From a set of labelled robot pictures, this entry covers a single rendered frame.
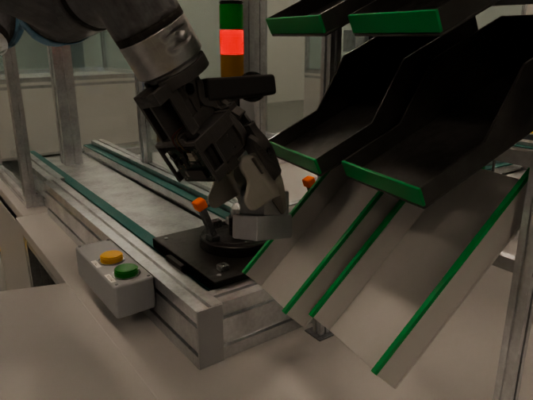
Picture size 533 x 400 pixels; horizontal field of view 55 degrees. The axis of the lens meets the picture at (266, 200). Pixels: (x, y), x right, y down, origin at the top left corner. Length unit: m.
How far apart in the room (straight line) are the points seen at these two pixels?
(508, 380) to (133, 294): 0.57
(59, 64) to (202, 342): 1.28
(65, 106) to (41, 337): 1.07
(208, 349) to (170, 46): 0.48
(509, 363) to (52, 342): 0.69
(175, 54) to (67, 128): 1.40
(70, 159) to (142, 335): 1.10
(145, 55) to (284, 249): 0.38
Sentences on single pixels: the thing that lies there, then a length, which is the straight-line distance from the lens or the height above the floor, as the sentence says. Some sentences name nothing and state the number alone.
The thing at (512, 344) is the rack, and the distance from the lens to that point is 0.66.
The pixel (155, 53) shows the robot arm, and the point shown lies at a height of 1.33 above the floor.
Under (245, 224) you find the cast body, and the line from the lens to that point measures 0.62.
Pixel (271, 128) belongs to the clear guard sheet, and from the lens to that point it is 2.57.
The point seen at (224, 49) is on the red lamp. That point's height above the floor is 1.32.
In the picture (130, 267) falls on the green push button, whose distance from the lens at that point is 0.91.
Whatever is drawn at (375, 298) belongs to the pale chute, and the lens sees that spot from 0.66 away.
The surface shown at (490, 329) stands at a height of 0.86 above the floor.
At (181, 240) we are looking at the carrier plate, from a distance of 1.01.
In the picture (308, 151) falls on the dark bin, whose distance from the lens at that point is 0.69.
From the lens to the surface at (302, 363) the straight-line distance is 0.85.
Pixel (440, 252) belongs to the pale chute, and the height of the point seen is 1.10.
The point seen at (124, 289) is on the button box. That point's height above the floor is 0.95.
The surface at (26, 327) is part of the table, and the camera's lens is 1.02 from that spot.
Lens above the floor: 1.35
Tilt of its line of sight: 18 degrees down
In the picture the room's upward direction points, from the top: straight up
